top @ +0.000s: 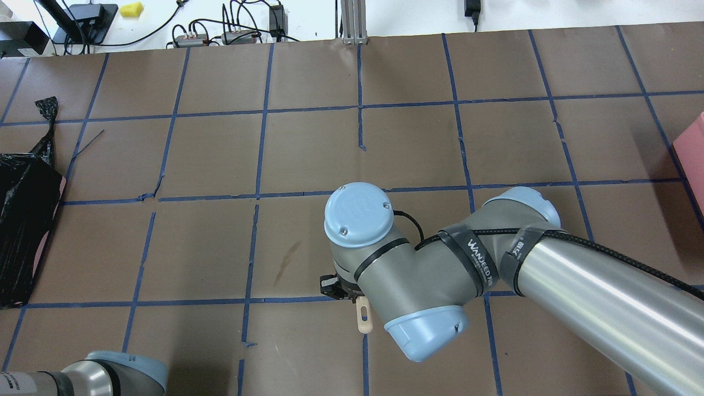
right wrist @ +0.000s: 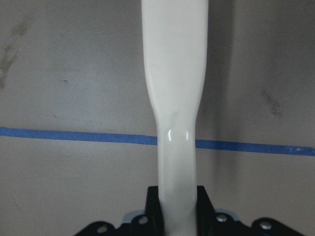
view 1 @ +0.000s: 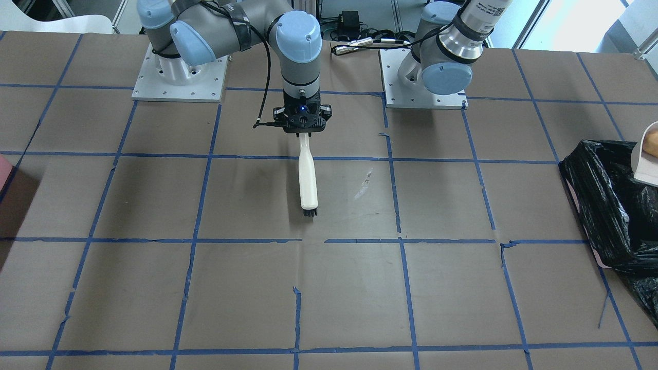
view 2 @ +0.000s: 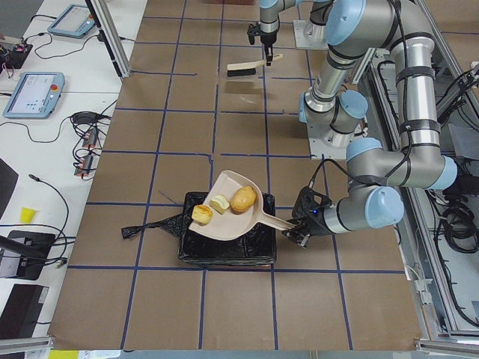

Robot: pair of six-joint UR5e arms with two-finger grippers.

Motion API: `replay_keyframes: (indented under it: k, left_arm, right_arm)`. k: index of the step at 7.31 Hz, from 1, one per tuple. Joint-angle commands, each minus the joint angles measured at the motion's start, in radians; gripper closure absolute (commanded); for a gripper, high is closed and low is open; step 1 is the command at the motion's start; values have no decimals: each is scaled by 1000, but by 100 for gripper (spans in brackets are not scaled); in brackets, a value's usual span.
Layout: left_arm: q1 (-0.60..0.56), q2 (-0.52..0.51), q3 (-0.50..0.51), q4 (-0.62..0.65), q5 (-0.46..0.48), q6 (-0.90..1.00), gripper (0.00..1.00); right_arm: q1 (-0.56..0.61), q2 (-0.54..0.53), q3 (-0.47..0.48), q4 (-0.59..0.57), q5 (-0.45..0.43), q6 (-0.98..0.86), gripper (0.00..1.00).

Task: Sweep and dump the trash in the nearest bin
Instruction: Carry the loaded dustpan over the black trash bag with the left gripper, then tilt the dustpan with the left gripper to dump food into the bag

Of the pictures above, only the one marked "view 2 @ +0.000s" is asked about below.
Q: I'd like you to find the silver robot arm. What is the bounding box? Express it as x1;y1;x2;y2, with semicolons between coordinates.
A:
247;0;334;66
284;1;457;246

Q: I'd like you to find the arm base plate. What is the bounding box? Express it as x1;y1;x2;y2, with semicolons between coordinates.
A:
293;20;328;50
307;120;368;160

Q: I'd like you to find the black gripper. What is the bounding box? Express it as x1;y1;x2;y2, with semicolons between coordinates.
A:
246;22;278;66
281;186;332;248

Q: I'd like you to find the usb hub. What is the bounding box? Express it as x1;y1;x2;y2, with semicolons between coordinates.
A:
82;127;100;149
73;154;96;179

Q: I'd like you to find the yellow paper cup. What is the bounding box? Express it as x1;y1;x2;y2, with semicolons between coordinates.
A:
19;206;37;224

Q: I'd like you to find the black power adapter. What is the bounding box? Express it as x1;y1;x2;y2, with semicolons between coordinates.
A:
71;111;102;125

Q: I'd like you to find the near teach pendant tablet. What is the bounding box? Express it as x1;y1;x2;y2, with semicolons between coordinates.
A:
2;72;65;119

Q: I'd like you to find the far usb hub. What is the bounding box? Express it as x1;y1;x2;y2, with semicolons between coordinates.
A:
82;127;100;149

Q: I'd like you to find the yellow bread chunk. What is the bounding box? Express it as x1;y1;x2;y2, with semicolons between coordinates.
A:
192;204;213;225

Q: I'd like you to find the black monitor stand base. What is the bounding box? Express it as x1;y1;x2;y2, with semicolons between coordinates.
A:
1;230;55;280

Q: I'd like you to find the near usb hub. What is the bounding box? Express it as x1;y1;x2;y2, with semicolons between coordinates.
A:
73;154;96;179

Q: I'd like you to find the black box device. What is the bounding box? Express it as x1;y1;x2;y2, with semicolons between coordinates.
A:
1;283;49;340

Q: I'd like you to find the far teach pendant tablet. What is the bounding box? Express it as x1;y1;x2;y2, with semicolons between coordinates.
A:
47;4;95;38

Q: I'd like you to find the pale green food chunk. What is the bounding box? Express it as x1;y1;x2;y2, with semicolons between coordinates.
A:
210;194;230;214

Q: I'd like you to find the teach pendant tablet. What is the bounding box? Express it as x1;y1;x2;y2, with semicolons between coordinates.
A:
2;72;65;119
47;4;95;38

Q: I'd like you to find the black circuit board device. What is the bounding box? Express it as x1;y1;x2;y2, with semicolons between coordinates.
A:
1;43;33;70

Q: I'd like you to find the aluminium frame post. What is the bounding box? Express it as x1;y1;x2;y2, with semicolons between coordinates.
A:
85;0;131;79

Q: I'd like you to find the brown potato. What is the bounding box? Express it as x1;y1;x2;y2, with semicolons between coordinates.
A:
230;185;257;213

